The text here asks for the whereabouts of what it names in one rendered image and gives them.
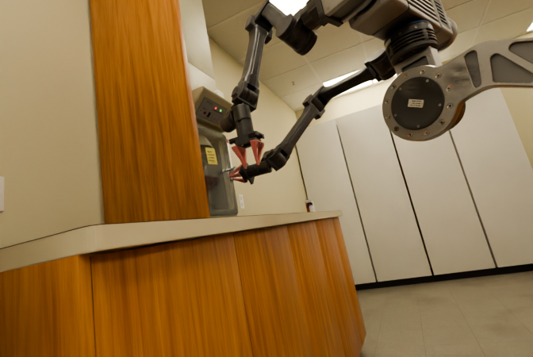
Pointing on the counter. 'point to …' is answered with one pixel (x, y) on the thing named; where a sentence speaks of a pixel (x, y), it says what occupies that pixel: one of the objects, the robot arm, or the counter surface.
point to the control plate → (211, 110)
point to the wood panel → (143, 94)
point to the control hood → (210, 99)
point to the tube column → (193, 15)
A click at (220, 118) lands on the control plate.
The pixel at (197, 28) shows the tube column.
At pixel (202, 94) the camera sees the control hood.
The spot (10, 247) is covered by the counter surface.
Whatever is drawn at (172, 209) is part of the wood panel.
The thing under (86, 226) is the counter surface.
